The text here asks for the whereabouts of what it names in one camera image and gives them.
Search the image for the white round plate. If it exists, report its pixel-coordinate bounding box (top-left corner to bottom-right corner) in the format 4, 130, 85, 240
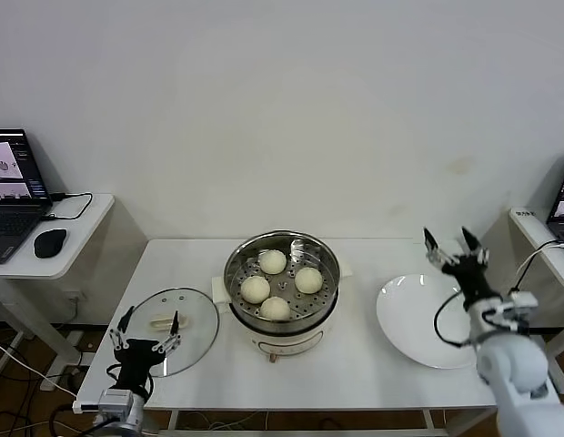
376, 273, 482, 370

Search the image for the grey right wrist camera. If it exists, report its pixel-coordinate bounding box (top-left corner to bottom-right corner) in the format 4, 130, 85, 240
502, 290, 540, 331

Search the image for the black computer mouse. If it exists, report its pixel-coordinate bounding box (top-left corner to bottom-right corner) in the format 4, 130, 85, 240
34, 228, 68, 259

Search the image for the black laptop charger cable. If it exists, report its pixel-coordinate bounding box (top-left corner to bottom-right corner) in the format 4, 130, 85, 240
39, 190, 95, 223

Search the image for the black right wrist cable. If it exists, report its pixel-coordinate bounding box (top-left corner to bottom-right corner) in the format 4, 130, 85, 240
434, 290, 475, 350

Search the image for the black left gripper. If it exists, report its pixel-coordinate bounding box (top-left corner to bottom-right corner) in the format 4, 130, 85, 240
108, 305, 182, 389

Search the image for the stainless steel steamer pot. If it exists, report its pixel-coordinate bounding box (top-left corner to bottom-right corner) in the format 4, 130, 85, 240
212, 230, 355, 322

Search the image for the white steamed baozi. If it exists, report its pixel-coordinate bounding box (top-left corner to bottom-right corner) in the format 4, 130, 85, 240
240, 275, 271, 305
257, 249, 287, 275
294, 267, 325, 295
259, 295, 291, 321

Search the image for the white table leg frame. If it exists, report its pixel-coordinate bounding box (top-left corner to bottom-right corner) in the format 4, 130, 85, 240
145, 408, 497, 437

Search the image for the white side table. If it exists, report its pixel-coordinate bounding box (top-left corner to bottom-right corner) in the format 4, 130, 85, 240
509, 207, 564, 395
0, 192, 116, 392

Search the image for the black cable with adapter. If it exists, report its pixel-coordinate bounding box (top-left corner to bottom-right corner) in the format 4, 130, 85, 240
508, 245, 556, 297

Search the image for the glass lid with cream handle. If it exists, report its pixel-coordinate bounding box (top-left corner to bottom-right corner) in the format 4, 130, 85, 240
118, 286, 220, 378

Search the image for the open black laptop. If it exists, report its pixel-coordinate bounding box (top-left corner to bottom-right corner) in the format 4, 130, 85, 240
0, 127, 55, 265
546, 154, 564, 247

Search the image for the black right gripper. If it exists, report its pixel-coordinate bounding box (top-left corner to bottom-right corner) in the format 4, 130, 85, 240
421, 226, 500, 314

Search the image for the cream electric cooker base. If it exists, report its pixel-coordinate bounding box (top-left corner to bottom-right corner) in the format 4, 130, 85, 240
220, 290, 341, 364

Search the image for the white cable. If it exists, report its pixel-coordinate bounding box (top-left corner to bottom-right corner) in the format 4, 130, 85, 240
516, 239, 564, 283

